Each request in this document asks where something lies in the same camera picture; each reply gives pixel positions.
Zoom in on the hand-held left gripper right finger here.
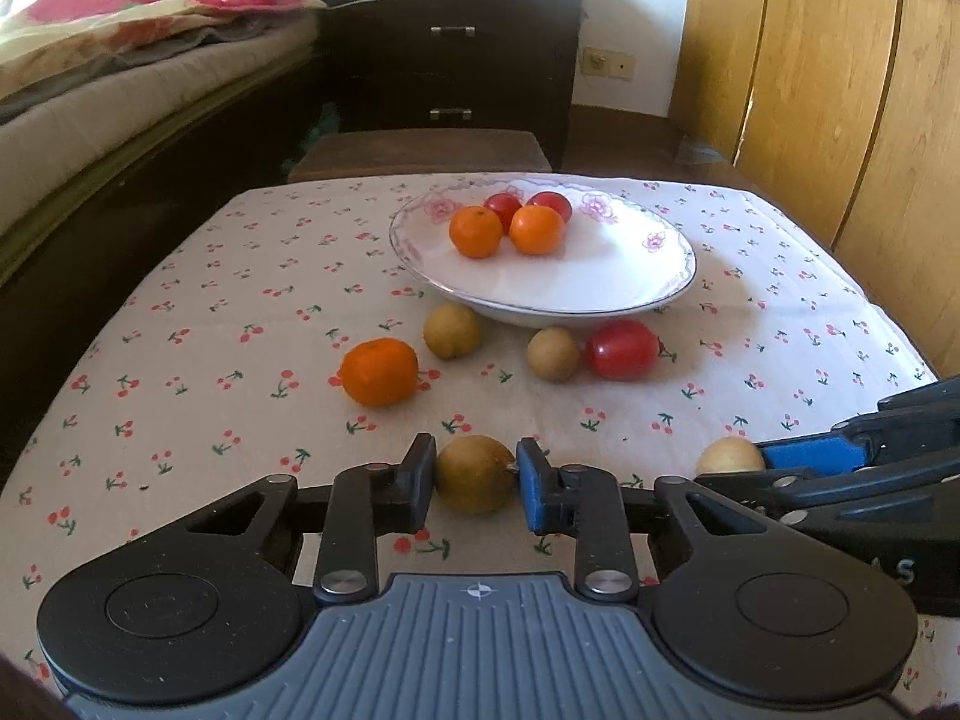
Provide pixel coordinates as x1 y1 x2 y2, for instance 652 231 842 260
516 437 766 605

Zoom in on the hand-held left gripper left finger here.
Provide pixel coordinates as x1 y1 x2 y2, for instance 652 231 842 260
184 433 438 607

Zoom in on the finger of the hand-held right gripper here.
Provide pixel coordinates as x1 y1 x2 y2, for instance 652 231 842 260
694 450 960 530
761 375 960 475

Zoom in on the orange mandarin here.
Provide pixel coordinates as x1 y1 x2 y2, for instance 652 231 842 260
339 338 419 408
448 205 504 260
509 204 565 257

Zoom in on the white floral plate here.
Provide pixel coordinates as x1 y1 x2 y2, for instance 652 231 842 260
388 174 698 329

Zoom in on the cherry print tablecloth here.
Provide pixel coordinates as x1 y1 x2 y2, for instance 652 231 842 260
0 171 960 698

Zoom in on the clear plastic wrap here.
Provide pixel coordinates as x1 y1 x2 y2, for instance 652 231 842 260
675 136 728 166

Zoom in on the brown wooden stool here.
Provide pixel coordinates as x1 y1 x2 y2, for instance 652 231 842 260
289 130 552 185

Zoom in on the teal plastic bag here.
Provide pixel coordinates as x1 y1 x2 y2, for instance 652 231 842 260
300 105 338 158

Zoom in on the light wooden wardrobe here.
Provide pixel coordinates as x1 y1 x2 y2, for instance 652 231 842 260
667 0 960 383

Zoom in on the dark wooden nightstand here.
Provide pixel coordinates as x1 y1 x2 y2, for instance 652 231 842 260
322 0 584 170

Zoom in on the bed with beige mattress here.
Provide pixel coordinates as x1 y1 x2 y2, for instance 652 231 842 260
0 0 331 466

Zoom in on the floral patchwork blanket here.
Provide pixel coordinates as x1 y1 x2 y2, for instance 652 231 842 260
0 0 327 102

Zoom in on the beige wall socket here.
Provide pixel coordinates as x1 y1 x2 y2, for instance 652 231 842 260
583 47 635 81

